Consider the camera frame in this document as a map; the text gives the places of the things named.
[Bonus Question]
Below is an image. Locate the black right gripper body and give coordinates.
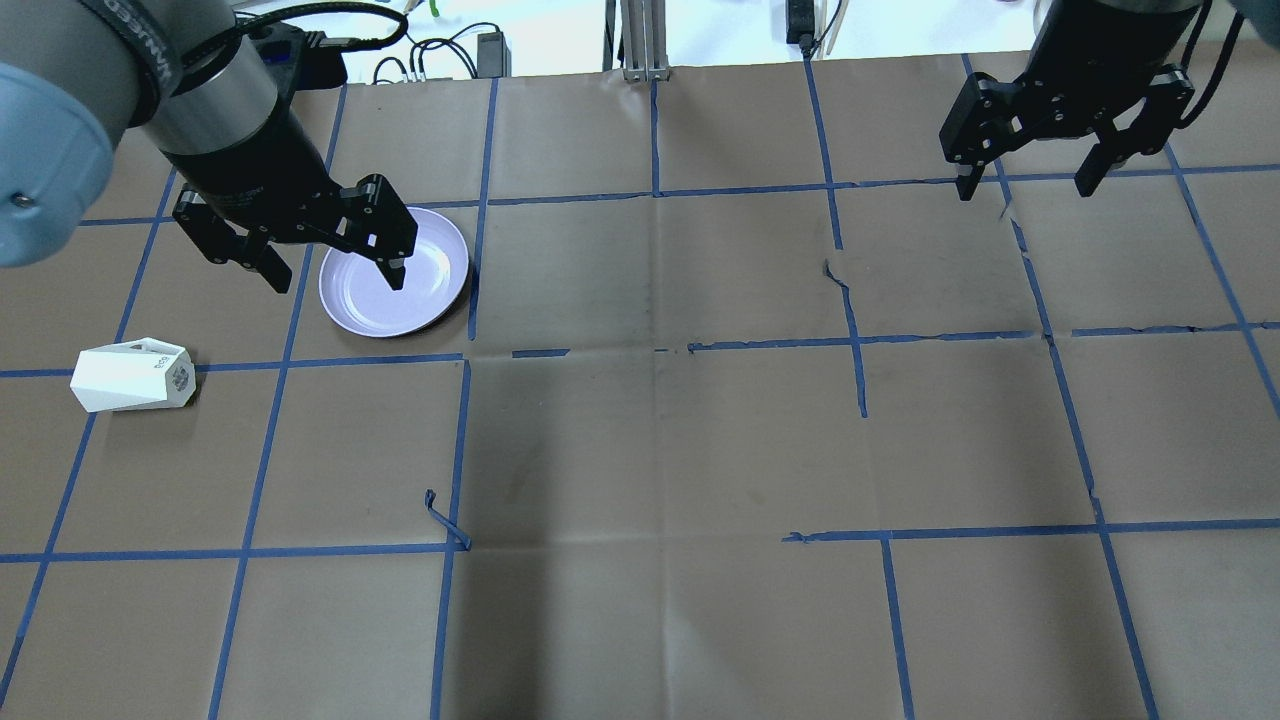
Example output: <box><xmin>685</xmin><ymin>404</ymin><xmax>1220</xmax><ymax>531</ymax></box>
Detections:
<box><xmin>1009</xmin><ymin>1</ymin><xmax>1187</xmax><ymax>146</ymax></box>

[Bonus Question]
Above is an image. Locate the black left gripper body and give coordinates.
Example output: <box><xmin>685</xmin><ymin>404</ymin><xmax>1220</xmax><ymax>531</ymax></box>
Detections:
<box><xmin>159</xmin><ymin>97</ymin><xmax>381</xmax><ymax>252</ymax></box>

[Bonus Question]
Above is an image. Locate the white faceted cup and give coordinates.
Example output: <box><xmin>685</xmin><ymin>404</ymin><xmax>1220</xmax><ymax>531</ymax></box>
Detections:
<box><xmin>69</xmin><ymin>337</ymin><xmax>198</xmax><ymax>413</ymax></box>

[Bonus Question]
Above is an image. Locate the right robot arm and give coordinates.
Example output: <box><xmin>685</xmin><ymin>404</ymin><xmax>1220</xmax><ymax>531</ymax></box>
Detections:
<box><xmin>940</xmin><ymin>1</ymin><xmax>1277</xmax><ymax>201</ymax></box>

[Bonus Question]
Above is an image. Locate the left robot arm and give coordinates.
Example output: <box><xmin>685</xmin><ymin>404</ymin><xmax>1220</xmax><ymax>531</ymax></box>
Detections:
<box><xmin>1</xmin><ymin>1</ymin><xmax>419</xmax><ymax>293</ymax></box>

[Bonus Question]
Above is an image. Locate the lavender plate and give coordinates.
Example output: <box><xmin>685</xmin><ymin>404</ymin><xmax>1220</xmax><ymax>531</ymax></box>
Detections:
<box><xmin>317</xmin><ymin>208</ymin><xmax>471</xmax><ymax>338</ymax></box>

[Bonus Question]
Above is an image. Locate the black power adapter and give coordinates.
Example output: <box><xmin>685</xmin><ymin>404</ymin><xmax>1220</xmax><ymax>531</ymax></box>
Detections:
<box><xmin>474</xmin><ymin>29</ymin><xmax>512</xmax><ymax>79</ymax></box>

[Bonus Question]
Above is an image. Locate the black cable bundle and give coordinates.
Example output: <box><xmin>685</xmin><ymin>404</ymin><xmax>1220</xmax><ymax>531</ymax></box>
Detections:
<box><xmin>372</xmin><ymin>22</ymin><xmax>500</xmax><ymax>85</ymax></box>

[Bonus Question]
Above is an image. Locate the black wall adapter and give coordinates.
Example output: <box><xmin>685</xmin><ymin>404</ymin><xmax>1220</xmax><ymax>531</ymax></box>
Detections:
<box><xmin>783</xmin><ymin>0</ymin><xmax>817</xmax><ymax>46</ymax></box>

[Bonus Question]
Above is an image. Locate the aluminium frame post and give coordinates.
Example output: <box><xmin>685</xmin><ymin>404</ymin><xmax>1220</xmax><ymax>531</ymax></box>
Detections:
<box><xmin>602</xmin><ymin>1</ymin><xmax>669</xmax><ymax>83</ymax></box>

